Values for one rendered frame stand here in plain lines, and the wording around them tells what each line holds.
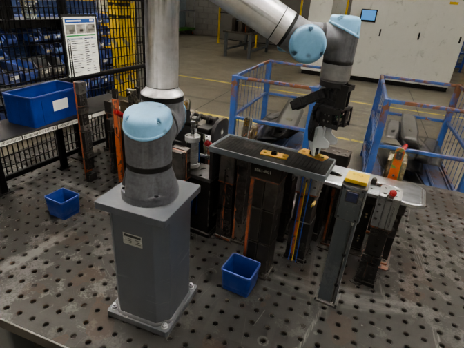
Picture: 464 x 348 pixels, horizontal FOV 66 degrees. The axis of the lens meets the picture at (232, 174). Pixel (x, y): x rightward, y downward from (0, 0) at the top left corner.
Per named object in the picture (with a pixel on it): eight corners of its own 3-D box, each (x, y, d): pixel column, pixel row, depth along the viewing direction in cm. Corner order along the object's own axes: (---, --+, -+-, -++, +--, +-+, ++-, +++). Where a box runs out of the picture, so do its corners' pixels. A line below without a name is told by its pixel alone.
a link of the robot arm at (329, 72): (316, 61, 89) (332, 59, 95) (313, 80, 91) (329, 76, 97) (344, 67, 85) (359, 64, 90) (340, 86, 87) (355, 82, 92)
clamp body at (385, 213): (380, 273, 133) (408, 188, 117) (376, 292, 124) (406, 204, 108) (353, 264, 136) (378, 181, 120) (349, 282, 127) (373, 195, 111)
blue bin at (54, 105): (86, 110, 176) (83, 84, 170) (36, 128, 150) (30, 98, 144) (60, 105, 181) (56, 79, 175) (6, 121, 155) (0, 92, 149)
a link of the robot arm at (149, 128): (117, 166, 86) (112, 112, 80) (135, 146, 98) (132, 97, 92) (166, 171, 85) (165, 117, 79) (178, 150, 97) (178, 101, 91)
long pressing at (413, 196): (425, 186, 136) (427, 182, 135) (424, 213, 118) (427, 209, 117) (139, 116, 188) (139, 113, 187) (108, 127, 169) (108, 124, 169)
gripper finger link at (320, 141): (322, 163, 96) (330, 130, 93) (304, 156, 100) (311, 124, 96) (328, 161, 98) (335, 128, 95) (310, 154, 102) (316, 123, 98)
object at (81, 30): (101, 73, 201) (96, 14, 187) (69, 79, 183) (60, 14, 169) (99, 73, 202) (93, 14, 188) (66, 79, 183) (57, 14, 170)
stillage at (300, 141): (259, 133, 469) (268, 59, 426) (320, 145, 445) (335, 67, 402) (225, 167, 367) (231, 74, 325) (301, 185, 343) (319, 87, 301)
